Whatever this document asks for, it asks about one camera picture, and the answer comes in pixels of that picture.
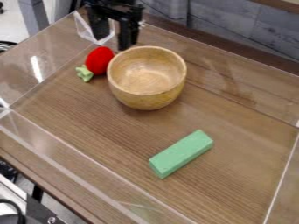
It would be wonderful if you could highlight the red plush strawberry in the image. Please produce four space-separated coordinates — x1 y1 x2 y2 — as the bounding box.
76 46 115 82

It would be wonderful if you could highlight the clear acrylic tray wall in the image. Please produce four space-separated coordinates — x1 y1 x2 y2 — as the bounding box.
0 17 299 224

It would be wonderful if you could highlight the black cable bottom left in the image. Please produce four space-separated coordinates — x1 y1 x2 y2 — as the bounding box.
0 198 27 224

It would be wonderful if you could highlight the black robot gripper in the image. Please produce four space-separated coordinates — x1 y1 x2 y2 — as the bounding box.
84 0 145 51

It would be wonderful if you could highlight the grey table leg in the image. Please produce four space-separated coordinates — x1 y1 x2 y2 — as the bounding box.
17 0 49 36

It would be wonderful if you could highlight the black metal bracket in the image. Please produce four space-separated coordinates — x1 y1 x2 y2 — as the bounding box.
24 196 67 224

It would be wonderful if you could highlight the light wooden bowl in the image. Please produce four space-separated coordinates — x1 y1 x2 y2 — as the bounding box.
107 45 187 110

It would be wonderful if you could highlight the green rectangular block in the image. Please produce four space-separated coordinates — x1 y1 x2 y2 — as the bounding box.
148 129 213 179

